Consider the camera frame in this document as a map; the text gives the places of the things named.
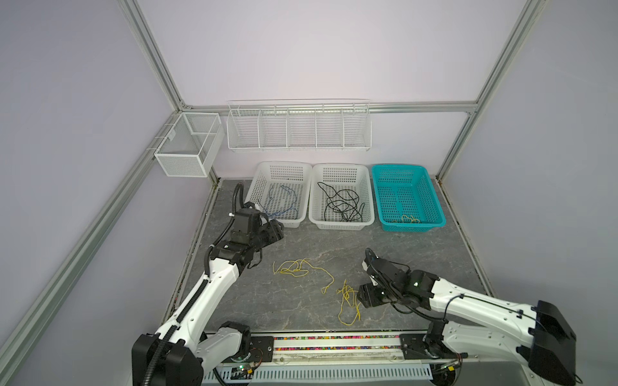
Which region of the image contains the blue cable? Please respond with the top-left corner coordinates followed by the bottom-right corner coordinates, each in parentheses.
top-left (257, 182), bottom-right (299, 219)

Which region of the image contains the white plastic basket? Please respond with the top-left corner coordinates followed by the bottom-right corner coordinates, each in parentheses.
top-left (246, 161), bottom-right (312, 228)
top-left (308, 163), bottom-right (375, 231)

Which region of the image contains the teal plastic basket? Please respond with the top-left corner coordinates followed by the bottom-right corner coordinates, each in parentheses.
top-left (371, 164), bottom-right (447, 233)

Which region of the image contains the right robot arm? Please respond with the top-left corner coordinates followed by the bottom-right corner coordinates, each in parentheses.
top-left (357, 249), bottom-right (582, 385)

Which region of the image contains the white plastic basket left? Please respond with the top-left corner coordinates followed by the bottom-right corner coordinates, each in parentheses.
top-left (246, 161), bottom-right (312, 228)

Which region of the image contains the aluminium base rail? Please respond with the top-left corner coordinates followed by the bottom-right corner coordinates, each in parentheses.
top-left (202, 329), bottom-right (513, 370)

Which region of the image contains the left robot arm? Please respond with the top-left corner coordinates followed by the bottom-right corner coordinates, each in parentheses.
top-left (131, 183), bottom-right (284, 385)

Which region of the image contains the white vented cable duct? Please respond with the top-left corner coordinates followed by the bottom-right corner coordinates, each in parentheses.
top-left (217, 363), bottom-right (434, 385)

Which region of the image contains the white mesh wall box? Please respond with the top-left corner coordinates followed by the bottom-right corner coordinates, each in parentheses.
top-left (154, 112), bottom-right (225, 178)

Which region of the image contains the white wire wall shelf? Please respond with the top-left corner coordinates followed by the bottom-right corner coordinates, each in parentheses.
top-left (227, 99), bottom-right (373, 152)

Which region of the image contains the white plastic basket middle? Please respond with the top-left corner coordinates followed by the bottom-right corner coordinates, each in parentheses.
top-left (308, 163), bottom-right (375, 231)

